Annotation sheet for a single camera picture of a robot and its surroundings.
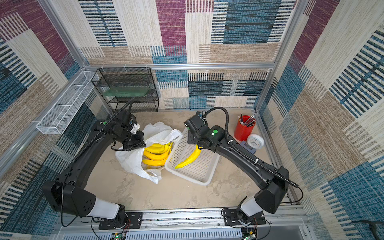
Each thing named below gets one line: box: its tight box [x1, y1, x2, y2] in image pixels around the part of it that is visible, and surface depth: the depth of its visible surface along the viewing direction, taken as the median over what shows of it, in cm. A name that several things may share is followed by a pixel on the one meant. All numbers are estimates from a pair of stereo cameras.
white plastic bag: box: [115, 121, 183, 184], surface depth 78 cm
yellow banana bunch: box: [175, 145, 201, 169], surface depth 76 cm
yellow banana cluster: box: [142, 142, 173, 166], surface depth 92 cm
